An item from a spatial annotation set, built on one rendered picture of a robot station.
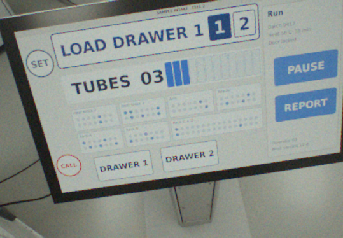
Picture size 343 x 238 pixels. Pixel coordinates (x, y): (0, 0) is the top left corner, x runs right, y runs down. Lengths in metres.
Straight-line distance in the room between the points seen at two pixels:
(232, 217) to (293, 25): 1.11
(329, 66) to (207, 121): 0.20
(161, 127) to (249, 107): 0.14
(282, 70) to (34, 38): 0.37
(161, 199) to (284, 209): 0.56
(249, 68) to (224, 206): 1.07
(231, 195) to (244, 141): 1.00
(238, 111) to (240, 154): 0.08
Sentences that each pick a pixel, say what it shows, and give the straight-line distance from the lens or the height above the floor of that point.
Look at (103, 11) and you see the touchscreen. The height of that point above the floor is 1.19.
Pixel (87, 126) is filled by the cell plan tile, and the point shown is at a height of 1.06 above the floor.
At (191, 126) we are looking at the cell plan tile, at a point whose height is 1.04.
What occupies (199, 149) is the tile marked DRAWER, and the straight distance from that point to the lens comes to 0.53.
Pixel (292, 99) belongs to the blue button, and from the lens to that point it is 0.53.
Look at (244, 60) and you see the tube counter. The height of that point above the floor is 1.11.
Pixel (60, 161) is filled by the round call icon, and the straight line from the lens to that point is 0.55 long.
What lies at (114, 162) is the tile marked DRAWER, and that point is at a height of 1.01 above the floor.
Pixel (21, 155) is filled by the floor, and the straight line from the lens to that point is 1.87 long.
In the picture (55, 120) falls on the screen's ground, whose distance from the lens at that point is 0.53.
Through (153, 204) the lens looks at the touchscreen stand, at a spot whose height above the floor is 0.03.
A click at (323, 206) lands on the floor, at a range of 1.64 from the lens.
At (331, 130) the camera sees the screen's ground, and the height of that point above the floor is 1.01.
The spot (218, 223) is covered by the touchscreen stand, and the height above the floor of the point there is 0.04.
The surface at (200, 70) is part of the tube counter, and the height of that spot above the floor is 1.11.
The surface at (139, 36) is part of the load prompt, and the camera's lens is 0.47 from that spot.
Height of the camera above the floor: 1.49
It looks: 60 degrees down
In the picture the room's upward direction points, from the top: 10 degrees counter-clockwise
